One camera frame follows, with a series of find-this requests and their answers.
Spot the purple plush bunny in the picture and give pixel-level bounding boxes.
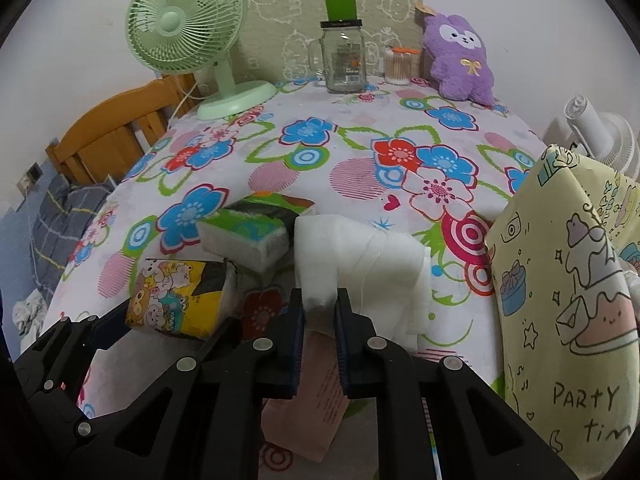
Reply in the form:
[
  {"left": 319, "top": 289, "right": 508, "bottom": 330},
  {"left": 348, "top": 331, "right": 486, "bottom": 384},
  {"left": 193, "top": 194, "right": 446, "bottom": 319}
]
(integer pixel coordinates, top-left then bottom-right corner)
[{"left": 416, "top": 4, "right": 495, "bottom": 107}]

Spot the wall socket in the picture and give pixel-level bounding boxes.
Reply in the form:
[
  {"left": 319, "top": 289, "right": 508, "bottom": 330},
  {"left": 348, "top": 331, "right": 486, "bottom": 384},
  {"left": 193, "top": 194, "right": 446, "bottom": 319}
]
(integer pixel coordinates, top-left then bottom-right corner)
[{"left": 17, "top": 162, "right": 43, "bottom": 196}]

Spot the wooden chair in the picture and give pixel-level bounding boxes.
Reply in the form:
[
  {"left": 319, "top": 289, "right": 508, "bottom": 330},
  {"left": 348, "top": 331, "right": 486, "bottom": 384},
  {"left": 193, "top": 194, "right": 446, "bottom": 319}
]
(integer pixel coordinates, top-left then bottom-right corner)
[{"left": 46, "top": 74, "right": 200, "bottom": 185}]

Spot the white standing fan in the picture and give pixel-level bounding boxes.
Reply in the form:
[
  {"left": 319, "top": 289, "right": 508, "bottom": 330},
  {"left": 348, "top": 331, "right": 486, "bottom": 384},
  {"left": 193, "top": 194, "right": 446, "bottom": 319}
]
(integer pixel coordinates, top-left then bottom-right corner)
[{"left": 541, "top": 93, "right": 639, "bottom": 181}]

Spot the floral tablecloth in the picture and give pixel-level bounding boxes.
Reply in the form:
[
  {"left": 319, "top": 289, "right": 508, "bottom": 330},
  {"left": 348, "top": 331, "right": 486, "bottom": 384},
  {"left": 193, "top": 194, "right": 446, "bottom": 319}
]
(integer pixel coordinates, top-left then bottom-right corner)
[{"left": 46, "top": 79, "right": 542, "bottom": 391}]

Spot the white cloth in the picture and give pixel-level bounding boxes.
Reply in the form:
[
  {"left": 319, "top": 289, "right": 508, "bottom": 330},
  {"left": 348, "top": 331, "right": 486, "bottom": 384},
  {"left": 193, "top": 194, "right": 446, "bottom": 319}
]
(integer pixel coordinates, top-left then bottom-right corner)
[
  {"left": 294, "top": 214, "right": 432, "bottom": 352},
  {"left": 12, "top": 289, "right": 49, "bottom": 342}
]

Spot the green desk fan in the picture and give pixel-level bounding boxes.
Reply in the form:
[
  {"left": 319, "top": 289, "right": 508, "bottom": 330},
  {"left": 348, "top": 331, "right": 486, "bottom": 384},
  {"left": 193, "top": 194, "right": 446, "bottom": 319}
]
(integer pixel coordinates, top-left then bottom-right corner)
[{"left": 126, "top": 0, "right": 277, "bottom": 120}]

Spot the green patterned wall board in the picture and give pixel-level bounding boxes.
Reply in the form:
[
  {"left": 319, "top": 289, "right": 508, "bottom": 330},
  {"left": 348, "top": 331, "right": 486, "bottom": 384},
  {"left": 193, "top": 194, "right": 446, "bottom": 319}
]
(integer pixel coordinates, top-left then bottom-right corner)
[{"left": 231, "top": 0, "right": 422, "bottom": 82}]

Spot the green cup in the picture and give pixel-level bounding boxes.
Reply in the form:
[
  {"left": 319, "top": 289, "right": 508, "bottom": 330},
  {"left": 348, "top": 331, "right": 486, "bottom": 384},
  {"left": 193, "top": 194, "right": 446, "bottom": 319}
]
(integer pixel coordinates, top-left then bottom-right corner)
[{"left": 324, "top": 0, "right": 358, "bottom": 22}]

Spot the yellow cartoon fabric box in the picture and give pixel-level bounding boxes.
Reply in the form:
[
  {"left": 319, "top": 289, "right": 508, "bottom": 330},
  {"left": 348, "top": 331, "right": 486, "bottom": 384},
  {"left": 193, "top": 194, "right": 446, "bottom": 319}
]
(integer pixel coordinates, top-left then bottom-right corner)
[{"left": 485, "top": 145, "right": 639, "bottom": 479}]

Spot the pink paper envelope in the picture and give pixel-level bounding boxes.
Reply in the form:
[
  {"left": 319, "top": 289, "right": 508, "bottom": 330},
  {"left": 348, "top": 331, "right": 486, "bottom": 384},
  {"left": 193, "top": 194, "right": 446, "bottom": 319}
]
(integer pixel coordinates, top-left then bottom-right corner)
[{"left": 262, "top": 332, "right": 349, "bottom": 463}]

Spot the glass mason jar mug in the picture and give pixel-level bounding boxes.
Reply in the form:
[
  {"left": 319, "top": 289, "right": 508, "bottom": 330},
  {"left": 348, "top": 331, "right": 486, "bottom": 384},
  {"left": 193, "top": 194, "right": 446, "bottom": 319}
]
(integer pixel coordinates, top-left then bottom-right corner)
[{"left": 307, "top": 18, "right": 368, "bottom": 94}]

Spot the green tissue pack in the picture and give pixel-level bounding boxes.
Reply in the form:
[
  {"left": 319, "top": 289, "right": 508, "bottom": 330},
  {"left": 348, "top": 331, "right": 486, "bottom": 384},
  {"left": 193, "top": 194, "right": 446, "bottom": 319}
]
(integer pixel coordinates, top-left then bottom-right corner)
[{"left": 196, "top": 192, "right": 316, "bottom": 274}]

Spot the white crumpled cloth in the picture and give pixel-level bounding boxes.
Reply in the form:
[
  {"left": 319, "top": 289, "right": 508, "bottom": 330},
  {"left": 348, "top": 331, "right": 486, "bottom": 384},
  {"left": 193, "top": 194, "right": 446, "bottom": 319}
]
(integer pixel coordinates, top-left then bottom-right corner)
[{"left": 12, "top": 289, "right": 49, "bottom": 342}]

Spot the toothpick jar orange lid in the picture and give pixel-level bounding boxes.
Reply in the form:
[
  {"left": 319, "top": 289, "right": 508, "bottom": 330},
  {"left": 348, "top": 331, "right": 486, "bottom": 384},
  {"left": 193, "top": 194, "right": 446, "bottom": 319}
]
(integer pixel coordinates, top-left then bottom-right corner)
[{"left": 384, "top": 47, "right": 420, "bottom": 86}]

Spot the yellow cartoon tissue pack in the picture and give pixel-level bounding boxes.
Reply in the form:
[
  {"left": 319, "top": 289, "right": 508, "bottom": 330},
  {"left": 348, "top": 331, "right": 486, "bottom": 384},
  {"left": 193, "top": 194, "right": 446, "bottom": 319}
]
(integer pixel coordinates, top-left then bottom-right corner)
[{"left": 126, "top": 259, "right": 238, "bottom": 340}]

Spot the grey plaid cloth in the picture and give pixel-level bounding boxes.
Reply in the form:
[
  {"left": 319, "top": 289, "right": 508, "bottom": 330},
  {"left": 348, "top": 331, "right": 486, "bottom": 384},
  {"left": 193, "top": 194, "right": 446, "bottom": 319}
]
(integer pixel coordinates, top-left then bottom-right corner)
[{"left": 29, "top": 174, "right": 115, "bottom": 304}]

